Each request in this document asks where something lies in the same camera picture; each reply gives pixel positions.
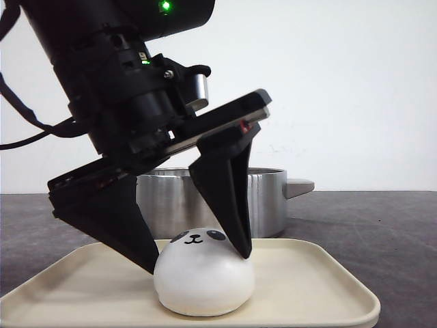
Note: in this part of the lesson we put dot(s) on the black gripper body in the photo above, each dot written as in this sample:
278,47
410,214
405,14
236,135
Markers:
132,108

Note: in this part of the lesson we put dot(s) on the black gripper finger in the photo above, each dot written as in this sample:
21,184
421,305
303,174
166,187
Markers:
108,212
220,174

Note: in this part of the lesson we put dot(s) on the panda bun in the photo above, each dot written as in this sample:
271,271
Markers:
199,273

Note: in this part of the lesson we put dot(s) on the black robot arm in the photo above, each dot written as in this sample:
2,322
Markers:
110,25

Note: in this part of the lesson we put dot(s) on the stainless steel pot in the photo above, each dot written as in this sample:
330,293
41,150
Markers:
170,203

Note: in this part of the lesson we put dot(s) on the cream rectangular tray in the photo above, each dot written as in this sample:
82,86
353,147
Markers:
298,284

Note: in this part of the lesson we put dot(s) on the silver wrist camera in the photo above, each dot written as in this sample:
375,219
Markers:
195,88

